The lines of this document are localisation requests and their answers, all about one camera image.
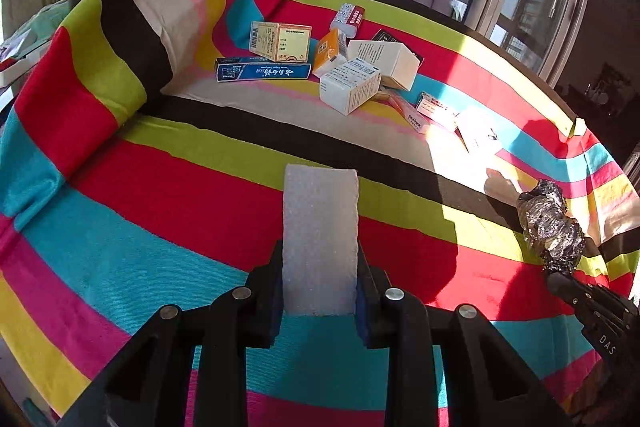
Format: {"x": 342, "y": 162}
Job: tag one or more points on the white red patterned box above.
{"x": 346, "y": 19}

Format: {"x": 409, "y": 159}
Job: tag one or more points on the white box blue print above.
{"x": 347, "y": 84}

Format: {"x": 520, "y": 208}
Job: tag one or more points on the large white box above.
{"x": 387, "y": 59}

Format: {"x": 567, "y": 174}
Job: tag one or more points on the orange medicine box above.
{"x": 327, "y": 54}

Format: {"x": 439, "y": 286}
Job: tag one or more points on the foil ball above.
{"x": 547, "y": 222}

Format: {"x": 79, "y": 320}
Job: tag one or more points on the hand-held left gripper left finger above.
{"x": 274, "y": 324}

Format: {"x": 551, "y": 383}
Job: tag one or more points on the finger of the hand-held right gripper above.
{"x": 575, "y": 294}

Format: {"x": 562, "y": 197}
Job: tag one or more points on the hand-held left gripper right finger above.
{"x": 362, "y": 327}

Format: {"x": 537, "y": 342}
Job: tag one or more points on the beige medicine box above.
{"x": 280, "y": 39}

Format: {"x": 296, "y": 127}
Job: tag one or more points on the blue toothpaste box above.
{"x": 262, "y": 71}

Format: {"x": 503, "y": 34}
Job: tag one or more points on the black packet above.
{"x": 384, "y": 37}

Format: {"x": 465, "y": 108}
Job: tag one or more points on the striped colourful blanket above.
{"x": 150, "y": 207}

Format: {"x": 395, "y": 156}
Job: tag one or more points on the white foam block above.
{"x": 320, "y": 237}

